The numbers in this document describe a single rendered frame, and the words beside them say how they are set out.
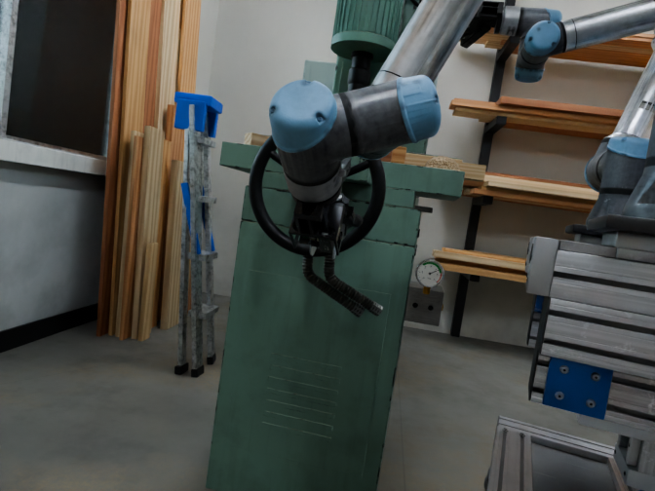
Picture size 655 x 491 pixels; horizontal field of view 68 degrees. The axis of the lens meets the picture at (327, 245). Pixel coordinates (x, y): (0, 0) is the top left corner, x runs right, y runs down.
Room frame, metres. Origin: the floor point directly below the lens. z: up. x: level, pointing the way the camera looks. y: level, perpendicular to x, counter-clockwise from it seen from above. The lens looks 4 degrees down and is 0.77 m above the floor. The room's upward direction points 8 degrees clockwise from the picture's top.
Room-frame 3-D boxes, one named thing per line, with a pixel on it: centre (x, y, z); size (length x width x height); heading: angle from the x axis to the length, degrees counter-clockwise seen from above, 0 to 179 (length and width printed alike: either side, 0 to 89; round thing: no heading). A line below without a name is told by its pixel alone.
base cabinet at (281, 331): (1.47, -0.04, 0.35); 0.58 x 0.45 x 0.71; 170
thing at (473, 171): (1.34, -0.11, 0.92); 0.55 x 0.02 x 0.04; 80
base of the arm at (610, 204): (1.21, -0.71, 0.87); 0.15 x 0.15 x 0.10
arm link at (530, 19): (1.40, -0.49, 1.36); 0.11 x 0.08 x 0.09; 79
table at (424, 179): (1.25, 0.00, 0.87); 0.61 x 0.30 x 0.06; 80
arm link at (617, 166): (1.22, -0.71, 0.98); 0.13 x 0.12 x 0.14; 167
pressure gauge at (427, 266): (1.10, -0.24, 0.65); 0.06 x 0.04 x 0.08; 80
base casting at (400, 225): (1.48, -0.04, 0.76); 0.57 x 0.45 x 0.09; 170
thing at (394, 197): (1.30, -0.01, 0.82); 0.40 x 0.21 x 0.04; 80
